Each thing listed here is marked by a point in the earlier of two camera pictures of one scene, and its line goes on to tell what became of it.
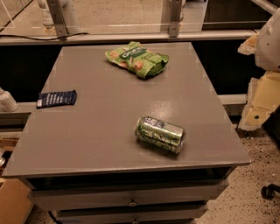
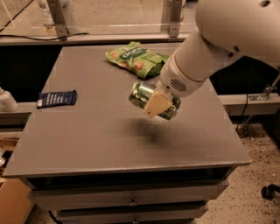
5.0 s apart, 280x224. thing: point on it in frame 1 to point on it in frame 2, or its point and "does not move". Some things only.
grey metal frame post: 175,12 does not move
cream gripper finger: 263,97 to 160,100
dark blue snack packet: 57,98 does not move
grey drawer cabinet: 86,162 does not move
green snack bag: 138,58 does not move
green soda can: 164,136 to 141,91
